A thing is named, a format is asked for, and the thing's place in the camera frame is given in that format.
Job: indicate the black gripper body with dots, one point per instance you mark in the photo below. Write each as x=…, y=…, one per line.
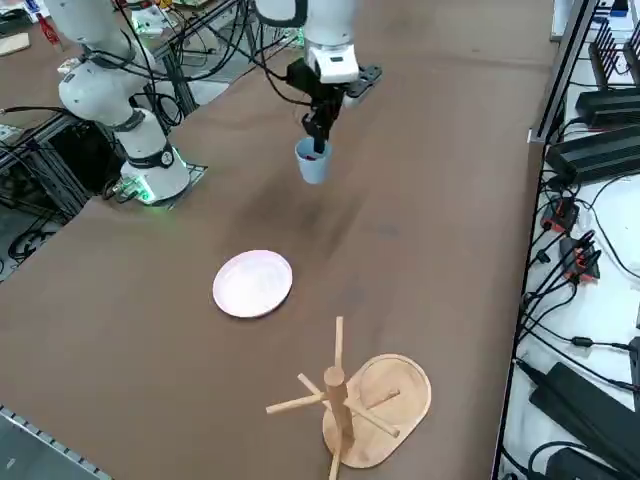
x=327, y=100

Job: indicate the red block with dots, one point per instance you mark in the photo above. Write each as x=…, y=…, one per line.
x=307, y=157

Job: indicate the blue plastic cup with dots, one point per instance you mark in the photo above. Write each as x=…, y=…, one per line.
x=312, y=170

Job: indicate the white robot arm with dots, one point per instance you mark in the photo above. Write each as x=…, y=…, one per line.
x=100, y=95

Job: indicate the pink plate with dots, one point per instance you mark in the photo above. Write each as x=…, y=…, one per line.
x=252, y=285

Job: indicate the wooden cup rack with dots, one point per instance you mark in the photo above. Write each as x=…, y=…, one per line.
x=380, y=400

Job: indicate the black red power strip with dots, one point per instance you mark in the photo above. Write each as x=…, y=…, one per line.
x=580, y=260
x=562, y=215

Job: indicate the ribbed black power brick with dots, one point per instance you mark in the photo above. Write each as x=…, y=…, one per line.
x=590, y=155

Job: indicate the black peg rack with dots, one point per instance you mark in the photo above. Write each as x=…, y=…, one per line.
x=600, y=65

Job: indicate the red tool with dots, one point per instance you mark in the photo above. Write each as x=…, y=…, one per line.
x=49, y=30

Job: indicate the wooden board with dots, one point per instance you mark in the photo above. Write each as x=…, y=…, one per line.
x=12, y=45

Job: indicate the long black power adapter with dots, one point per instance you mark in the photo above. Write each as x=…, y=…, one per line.
x=585, y=415

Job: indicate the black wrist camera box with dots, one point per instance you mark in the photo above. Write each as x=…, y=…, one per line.
x=302, y=77

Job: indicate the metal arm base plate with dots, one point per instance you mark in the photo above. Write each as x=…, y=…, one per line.
x=197, y=172

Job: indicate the aluminium table edge rail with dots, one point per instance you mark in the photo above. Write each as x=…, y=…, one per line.
x=559, y=85

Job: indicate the grey metal rail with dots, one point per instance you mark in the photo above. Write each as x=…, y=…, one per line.
x=20, y=450

